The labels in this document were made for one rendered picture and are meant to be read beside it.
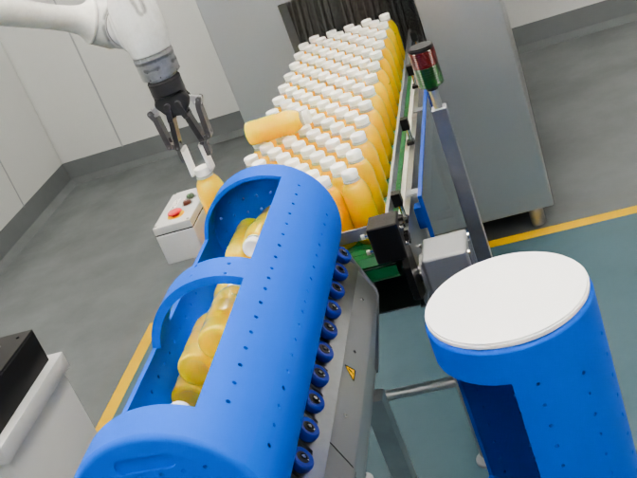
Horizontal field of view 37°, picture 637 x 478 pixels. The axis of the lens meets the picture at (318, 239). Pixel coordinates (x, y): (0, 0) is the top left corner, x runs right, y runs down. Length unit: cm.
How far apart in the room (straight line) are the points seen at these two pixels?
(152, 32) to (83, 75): 477
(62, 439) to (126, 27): 88
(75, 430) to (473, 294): 96
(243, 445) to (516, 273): 62
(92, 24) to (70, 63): 465
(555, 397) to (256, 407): 50
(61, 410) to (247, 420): 88
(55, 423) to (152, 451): 86
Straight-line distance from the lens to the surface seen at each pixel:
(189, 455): 124
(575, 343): 153
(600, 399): 162
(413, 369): 337
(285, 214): 176
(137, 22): 204
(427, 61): 226
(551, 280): 160
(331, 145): 239
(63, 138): 705
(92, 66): 677
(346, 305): 196
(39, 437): 204
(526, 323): 151
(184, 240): 225
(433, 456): 297
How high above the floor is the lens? 186
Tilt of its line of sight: 24 degrees down
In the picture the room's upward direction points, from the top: 21 degrees counter-clockwise
